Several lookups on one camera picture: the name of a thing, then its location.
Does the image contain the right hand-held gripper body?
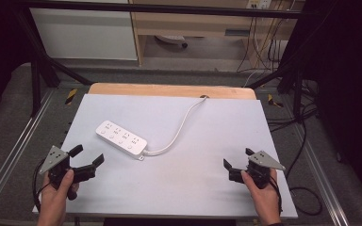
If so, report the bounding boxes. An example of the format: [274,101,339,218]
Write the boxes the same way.
[228,150,287,190]

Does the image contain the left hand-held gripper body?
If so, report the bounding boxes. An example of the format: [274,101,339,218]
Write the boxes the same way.
[39,145,97,202]

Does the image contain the white power strip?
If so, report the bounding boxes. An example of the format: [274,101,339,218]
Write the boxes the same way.
[94,120,148,161]

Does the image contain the person's right hand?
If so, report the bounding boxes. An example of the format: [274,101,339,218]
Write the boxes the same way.
[240,169,283,226]

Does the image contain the person's left hand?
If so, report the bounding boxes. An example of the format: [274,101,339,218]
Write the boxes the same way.
[37,169,80,226]

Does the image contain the white cabinet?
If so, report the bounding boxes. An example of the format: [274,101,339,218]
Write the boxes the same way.
[29,7,139,61]

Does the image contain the grey chair base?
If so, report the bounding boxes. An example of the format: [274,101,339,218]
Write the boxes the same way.
[154,34,189,49]

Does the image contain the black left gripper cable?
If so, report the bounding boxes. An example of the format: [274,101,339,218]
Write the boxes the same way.
[31,158,52,213]

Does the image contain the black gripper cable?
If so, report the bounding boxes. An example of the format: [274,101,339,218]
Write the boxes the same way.
[31,158,52,213]
[268,174,284,216]

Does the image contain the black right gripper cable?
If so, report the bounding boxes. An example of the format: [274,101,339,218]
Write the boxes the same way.
[268,174,284,216]

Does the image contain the aluminium rail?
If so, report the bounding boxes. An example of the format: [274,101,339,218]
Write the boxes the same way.
[0,89,57,215]
[291,124,351,226]

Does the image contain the black floor cable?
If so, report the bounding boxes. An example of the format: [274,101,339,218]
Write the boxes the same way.
[266,102,323,217]

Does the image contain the white power strip cable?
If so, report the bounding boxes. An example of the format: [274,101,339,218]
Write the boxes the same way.
[142,95,209,157]

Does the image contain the thin white cable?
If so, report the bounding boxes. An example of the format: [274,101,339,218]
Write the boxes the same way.
[242,70,266,89]

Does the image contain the bundle of hanging cables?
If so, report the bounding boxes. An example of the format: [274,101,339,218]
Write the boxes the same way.
[236,12,286,73]

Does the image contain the black metal frame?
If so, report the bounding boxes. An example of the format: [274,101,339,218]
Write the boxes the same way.
[11,0,329,118]

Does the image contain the white wall socket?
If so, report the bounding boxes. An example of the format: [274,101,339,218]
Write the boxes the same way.
[246,0,273,10]

